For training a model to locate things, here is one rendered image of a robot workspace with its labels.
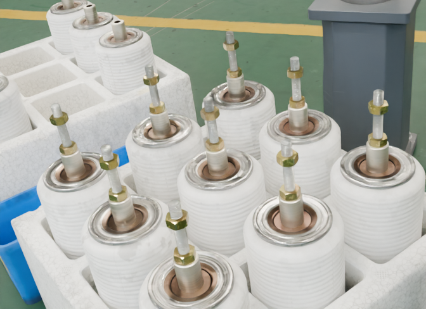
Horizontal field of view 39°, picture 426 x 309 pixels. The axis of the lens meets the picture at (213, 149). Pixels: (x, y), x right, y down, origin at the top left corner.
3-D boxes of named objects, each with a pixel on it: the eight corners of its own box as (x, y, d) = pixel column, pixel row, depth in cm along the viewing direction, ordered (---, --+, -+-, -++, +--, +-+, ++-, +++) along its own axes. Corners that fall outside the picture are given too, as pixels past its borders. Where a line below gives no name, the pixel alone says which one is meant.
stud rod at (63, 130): (76, 159, 69) (58, 101, 65) (78, 163, 68) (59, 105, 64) (68, 161, 69) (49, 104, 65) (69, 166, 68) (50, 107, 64)
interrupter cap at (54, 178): (94, 148, 74) (92, 144, 73) (120, 175, 68) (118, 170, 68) (35, 173, 71) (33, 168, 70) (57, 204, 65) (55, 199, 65)
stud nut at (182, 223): (170, 233, 48) (168, 225, 47) (163, 221, 49) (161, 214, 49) (193, 224, 48) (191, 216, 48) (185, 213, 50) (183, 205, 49)
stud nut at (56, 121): (68, 116, 66) (66, 109, 66) (70, 123, 65) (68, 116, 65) (50, 121, 66) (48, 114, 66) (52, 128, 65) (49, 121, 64)
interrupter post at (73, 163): (82, 166, 71) (75, 142, 69) (90, 175, 69) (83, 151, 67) (63, 174, 70) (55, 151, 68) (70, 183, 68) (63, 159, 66)
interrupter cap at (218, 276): (181, 335, 48) (180, 329, 48) (132, 285, 53) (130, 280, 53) (252, 285, 52) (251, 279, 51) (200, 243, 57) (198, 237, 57)
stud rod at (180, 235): (185, 277, 51) (170, 208, 47) (180, 270, 52) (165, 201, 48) (196, 272, 51) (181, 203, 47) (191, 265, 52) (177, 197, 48)
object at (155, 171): (137, 250, 84) (108, 141, 74) (180, 211, 90) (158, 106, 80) (190, 275, 79) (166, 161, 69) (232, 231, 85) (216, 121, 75)
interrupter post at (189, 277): (188, 300, 51) (182, 272, 49) (172, 285, 53) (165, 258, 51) (210, 285, 52) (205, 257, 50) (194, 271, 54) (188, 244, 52)
